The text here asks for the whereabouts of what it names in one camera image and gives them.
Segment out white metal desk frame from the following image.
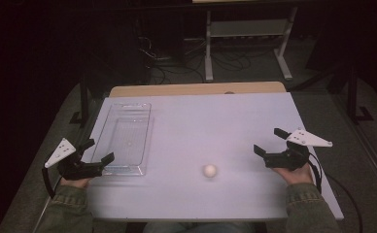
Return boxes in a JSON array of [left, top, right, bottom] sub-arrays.
[[203, 6, 298, 83]]

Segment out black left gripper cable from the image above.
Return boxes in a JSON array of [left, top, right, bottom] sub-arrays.
[[41, 167, 57, 200]]

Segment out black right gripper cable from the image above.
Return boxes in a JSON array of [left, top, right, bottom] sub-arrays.
[[307, 150, 325, 195]]

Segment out clear plastic container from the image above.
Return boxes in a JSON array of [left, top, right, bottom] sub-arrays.
[[90, 102, 154, 177]]

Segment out black floor cables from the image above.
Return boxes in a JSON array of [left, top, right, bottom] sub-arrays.
[[139, 36, 253, 84]]

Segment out person's right hand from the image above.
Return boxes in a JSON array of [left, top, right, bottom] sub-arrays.
[[271, 162, 315, 186]]

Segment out white ball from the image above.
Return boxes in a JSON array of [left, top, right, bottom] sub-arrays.
[[202, 163, 219, 179]]

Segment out person's left hand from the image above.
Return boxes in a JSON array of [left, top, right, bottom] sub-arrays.
[[59, 176, 92, 189]]

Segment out black metal stand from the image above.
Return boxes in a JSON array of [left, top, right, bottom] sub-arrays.
[[345, 63, 375, 125], [69, 73, 91, 128]]

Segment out wooden table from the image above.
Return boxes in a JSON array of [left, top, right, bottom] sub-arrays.
[[109, 81, 288, 98]]

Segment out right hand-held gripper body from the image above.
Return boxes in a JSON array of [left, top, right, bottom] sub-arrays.
[[262, 128, 334, 172]]

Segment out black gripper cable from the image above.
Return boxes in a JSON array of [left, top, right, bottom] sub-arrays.
[[41, 167, 57, 200], [307, 150, 325, 195]]

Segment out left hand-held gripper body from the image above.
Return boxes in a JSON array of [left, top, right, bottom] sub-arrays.
[[44, 138, 104, 182]]

